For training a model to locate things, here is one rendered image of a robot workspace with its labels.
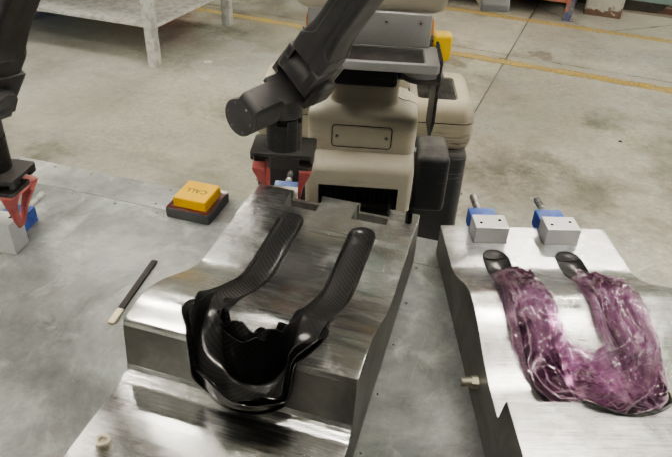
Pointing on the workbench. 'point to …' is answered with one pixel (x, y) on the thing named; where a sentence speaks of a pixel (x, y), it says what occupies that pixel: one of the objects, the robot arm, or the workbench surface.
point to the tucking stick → (132, 292)
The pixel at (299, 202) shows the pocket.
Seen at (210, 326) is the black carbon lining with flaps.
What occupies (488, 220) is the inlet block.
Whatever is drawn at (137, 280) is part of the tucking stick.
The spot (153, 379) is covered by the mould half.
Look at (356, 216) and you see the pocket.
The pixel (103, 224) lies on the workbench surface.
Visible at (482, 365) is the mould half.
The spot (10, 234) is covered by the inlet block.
